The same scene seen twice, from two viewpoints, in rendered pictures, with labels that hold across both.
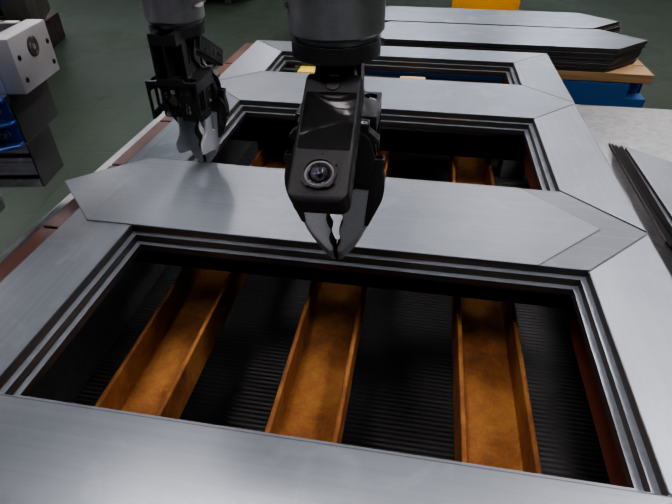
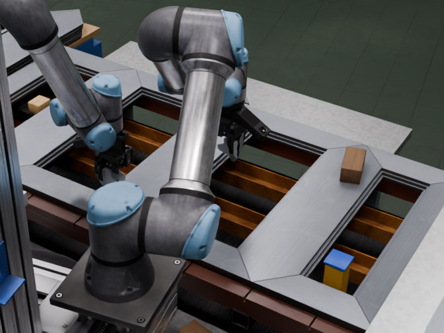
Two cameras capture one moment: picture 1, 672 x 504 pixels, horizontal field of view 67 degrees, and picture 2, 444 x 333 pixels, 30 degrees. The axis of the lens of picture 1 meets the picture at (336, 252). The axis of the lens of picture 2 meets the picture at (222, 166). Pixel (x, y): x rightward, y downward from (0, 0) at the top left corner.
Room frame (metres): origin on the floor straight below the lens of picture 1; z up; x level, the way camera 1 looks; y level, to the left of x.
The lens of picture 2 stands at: (-0.24, 1.89, 2.29)
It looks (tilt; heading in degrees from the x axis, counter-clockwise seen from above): 35 degrees down; 290
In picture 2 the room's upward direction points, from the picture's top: 2 degrees clockwise
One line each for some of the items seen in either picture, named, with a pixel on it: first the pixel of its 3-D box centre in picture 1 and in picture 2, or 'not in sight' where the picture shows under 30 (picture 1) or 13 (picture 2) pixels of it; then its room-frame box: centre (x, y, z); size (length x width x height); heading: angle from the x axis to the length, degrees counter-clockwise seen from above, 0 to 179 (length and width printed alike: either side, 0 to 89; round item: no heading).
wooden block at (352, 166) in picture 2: not in sight; (353, 165); (0.09, -0.16, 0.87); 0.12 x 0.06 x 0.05; 96
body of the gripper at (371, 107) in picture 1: (338, 106); (229, 115); (0.43, 0.00, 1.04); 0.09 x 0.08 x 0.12; 172
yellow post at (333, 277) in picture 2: not in sight; (333, 291); (0.02, 0.29, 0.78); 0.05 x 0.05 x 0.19; 81
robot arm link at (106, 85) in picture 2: not in sight; (106, 98); (0.70, 0.21, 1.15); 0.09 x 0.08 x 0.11; 54
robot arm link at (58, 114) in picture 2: not in sight; (75, 111); (0.75, 0.30, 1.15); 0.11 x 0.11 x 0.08; 54
